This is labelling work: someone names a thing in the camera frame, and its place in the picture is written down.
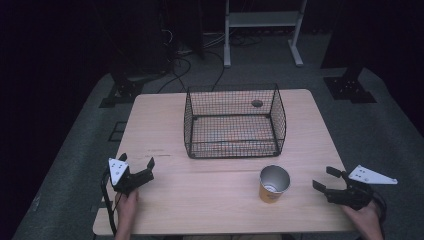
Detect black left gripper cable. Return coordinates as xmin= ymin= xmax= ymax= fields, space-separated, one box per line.
xmin=100 ymin=168 xmax=118 ymax=236

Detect black wire mesh basket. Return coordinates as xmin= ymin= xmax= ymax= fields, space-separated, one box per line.
xmin=183 ymin=83 xmax=288 ymax=160

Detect person's right hand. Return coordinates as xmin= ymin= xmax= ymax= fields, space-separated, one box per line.
xmin=340 ymin=200 xmax=385 ymax=234

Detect black floor cables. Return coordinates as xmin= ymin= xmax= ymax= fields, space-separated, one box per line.
xmin=155 ymin=29 xmax=264 ymax=95

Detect black stand base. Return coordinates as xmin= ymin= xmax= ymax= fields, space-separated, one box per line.
xmin=322 ymin=64 xmax=378 ymax=105
xmin=98 ymin=74 xmax=148 ymax=109

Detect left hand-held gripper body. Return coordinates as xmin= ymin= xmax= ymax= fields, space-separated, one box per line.
xmin=108 ymin=157 xmax=156 ymax=196

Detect white metal stand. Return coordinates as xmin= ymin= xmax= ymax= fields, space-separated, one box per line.
xmin=223 ymin=0 xmax=308 ymax=69

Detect person's left hand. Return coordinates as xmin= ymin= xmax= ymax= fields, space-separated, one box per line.
xmin=114 ymin=187 xmax=140 ymax=228

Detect orange paper cup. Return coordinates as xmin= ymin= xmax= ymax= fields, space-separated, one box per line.
xmin=258 ymin=164 xmax=292 ymax=205

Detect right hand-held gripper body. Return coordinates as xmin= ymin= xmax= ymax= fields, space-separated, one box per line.
xmin=324 ymin=164 xmax=399 ymax=211

